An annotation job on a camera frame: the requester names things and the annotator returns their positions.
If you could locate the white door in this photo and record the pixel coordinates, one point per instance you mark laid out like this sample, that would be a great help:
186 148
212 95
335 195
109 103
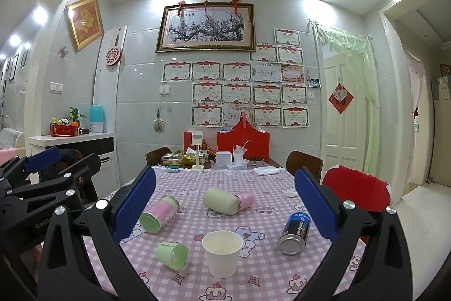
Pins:
340 135

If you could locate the gold framed red picture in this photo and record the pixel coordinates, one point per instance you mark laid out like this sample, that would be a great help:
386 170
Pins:
85 22

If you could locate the black picture frame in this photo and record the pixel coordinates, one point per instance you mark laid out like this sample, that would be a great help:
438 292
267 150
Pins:
23 58
13 67

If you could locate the tall white board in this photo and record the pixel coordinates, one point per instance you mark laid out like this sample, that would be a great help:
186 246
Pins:
105 93

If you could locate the white square box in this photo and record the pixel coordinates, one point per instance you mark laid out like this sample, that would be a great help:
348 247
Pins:
223 160

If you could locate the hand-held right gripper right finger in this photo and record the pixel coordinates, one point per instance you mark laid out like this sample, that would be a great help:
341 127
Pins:
315 204

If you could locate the framed blossom painting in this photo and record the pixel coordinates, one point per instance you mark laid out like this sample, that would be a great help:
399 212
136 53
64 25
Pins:
206 27

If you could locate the small wall photo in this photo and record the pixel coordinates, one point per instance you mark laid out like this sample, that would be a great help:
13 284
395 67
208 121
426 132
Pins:
314 82

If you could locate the large green cup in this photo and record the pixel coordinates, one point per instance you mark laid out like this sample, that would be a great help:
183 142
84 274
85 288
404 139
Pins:
220 199

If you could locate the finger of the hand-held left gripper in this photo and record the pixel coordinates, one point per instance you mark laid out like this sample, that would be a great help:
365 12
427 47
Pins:
42 155
90 162

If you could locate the pink cloth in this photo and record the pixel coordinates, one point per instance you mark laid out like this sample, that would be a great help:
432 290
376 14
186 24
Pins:
7 154

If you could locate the small green cup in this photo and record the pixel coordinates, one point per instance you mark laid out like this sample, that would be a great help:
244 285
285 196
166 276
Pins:
165 253

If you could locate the white cup with straws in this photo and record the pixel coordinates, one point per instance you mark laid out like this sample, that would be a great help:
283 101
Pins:
238 157

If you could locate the red gift basket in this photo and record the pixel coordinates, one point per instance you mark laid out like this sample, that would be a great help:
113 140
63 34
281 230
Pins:
229 142

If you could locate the hanging grey brush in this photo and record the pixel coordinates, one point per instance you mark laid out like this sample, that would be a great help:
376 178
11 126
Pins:
158 124

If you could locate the white sideboard cabinet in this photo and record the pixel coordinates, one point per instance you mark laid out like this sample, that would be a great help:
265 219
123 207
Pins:
70 139

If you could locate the green sheer curtain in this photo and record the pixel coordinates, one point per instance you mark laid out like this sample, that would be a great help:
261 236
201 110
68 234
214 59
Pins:
368 93

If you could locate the red diamond door decoration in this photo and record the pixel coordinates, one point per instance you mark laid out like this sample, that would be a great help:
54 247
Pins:
340 99

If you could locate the red round hanging ornament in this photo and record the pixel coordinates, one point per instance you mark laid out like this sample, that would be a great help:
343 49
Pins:
113 56

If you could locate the red box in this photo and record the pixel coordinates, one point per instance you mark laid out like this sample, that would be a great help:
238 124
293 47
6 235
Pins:
187 140

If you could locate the white light switch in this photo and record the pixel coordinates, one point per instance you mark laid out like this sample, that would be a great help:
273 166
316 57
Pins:
56 87

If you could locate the green tissue box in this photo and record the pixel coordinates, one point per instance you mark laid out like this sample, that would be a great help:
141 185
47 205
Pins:
192 158

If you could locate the red chair cover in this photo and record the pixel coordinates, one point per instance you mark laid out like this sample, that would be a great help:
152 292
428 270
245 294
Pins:
359 188

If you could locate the pink checked tablecloth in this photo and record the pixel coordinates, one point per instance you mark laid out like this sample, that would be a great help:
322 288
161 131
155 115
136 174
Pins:
260 274

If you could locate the white plastic bag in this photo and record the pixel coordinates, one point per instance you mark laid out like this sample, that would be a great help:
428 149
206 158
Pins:
266 170

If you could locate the crumpled white tissue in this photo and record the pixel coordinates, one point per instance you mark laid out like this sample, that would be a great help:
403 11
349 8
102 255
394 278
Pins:
291 194

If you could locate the blue metal can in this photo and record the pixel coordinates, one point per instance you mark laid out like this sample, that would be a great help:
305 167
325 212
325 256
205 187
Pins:
296 228

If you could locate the red knot tassel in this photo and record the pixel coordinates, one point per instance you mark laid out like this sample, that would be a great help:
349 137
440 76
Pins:
206 4
181 4
234 4

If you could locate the clear plastic wrap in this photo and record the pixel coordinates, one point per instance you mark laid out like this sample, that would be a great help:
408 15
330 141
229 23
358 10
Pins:
238 166

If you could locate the blue humidifier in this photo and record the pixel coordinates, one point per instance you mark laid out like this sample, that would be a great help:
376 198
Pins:
97 117

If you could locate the green potted plant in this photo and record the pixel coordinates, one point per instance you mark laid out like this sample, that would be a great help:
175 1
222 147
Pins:
74 116

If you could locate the group of wall certificates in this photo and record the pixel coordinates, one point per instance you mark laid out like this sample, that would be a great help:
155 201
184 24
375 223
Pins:
208 71

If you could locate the red fruit tray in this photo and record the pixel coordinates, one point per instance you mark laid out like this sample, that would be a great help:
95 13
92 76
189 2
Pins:
64 130

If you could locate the butterfly wall sticker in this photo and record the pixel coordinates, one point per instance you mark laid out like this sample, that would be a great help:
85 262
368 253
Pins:
63 52

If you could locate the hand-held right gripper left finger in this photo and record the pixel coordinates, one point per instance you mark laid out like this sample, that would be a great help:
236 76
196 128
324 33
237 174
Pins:
135 202

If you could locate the white desk stand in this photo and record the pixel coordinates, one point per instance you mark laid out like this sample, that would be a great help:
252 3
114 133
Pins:
198 160

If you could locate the clear food box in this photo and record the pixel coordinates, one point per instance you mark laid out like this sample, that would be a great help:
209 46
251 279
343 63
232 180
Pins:
172 160

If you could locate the white wall socket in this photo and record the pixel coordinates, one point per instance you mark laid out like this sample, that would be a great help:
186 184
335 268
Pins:
165 89

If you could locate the pink and green cup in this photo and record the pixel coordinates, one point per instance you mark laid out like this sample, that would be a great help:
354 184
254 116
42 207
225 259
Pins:
162 211

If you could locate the white paper cup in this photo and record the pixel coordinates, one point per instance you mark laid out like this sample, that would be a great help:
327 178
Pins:
222 262

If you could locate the brown wooden chair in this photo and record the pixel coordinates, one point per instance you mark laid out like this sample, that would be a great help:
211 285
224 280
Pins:
90 191
156 156
304 161

